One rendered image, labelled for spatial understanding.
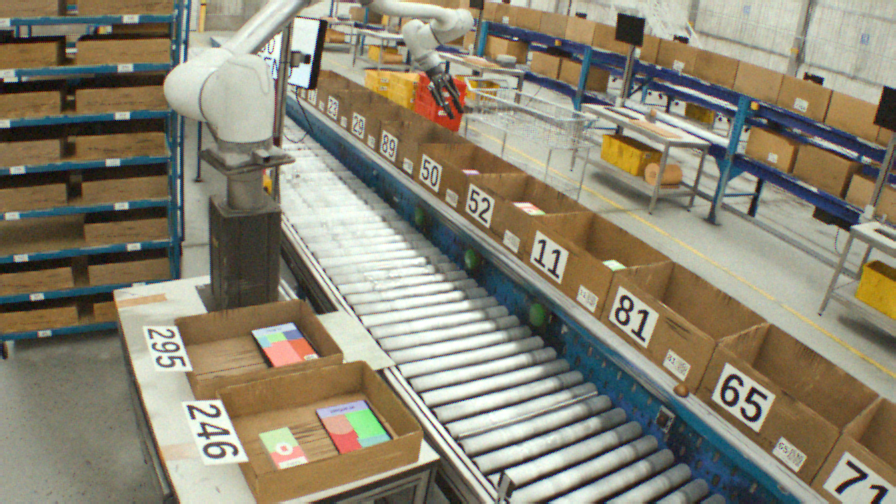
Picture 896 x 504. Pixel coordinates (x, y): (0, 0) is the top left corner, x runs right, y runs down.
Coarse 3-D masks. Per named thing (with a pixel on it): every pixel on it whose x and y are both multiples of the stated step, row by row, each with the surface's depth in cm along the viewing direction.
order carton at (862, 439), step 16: (880, 400) 118; (864, 416) 113; (880, 416) 119; (848, 432) 109; (864, 432) 123; (880, 432) 119; (848, 448) 103; (864, 448) 100; (880, 448) 119; (832, 464) 106; (864, 464) 100; (880, 464) 96; (816, 480) 110; (832, 496) 106
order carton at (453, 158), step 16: (432, 144) 256; (448, 144) 260; (464, 144) 264; (448, 160) 264; (464, 160) 268; (480, 160) 265; (496, 160) 255; (416, 176) 257; (448, 176) 235; (464, 176) 225; (432, 192) 247; (464, 192) 227
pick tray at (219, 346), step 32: (192, 320) 146; (224, 320) 152; (256, 320) 158; (288, 320) 164; (192, 352) 146; (224, 352) 149; (256, 352) 152; (320, 352) 157; (192, 384) 130; (224, 384) 127
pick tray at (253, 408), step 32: (256, 384) 128; (288, 384) 133; (320, 384) 139; (352, 384) 144; (384, 384) 136; (256, 416) 130; (288, 416) 132; (384, 416) 138; (256, 448) 120; (320, 448) 124; (384, 448) 118; (416, 448) 124; (256, 480) 103; (288, 480) 107; (320, 480) 112; (352, 480) 118
